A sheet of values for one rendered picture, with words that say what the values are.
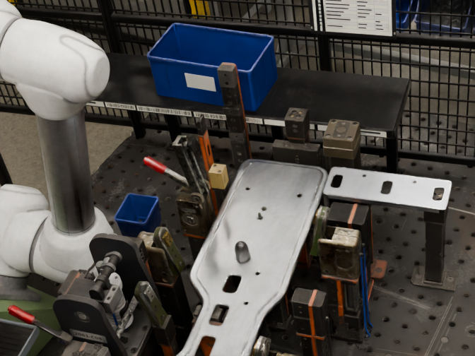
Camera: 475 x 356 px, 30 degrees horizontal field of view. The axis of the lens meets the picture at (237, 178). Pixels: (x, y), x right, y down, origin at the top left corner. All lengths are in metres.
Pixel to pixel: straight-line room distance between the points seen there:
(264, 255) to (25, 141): 2.34
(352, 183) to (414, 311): 0.36
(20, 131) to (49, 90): 2.47
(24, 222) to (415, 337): 0.99
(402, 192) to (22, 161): 2.31
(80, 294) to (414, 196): 0.80
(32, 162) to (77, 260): 1.92
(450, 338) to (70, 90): 1.07
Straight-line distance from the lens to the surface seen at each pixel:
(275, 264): 1.96
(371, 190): 2.10
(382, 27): 2.31
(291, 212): 2.07
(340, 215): 2.08
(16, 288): 2.30
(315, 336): 1.97
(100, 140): 4.03
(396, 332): 2.21
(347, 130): 2.18
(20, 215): 2.24
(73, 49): 1.75
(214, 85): 2.32
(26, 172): 3.99
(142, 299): 1.85
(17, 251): 2.24
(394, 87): 2.35
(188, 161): 1.99
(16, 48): 1.77
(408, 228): 2.43
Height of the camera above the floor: 2.46
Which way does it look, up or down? 42 degrees down
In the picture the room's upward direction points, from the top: 10 degrees counter-clockwise
